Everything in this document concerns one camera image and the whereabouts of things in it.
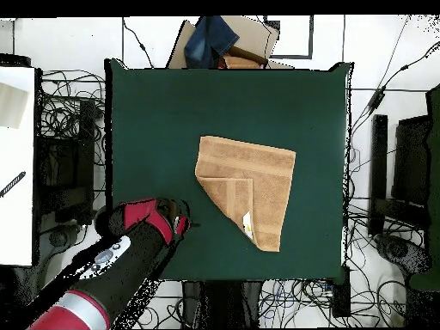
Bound black upright bar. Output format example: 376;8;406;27
367;113;389;238

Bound thin black cable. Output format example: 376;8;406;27
122;16;155;69

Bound blue denim jeans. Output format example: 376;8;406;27
183;15;241;69

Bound beige paper sheet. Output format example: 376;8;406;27
0;82;29;130

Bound black striped tool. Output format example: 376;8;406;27
0;170;28;199

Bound folded orange-brown cloth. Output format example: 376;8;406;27
219;46;270;70

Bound black cable with adapter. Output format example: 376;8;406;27
350;40;440;138

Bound black equipment rack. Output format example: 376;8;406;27
35;99;98;226

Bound tan terry towel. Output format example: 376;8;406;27
194;135;297;253

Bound white desk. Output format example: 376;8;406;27
0;66;37;267

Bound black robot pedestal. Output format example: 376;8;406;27
181;279;263;329

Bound black flat panel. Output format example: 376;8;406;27
391;114;431;207

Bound brown cardboard box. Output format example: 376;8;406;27
166;15;295;70

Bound black power strip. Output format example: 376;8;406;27
330;266;352;319

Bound dark green table cloth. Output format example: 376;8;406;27
104;58;353;284

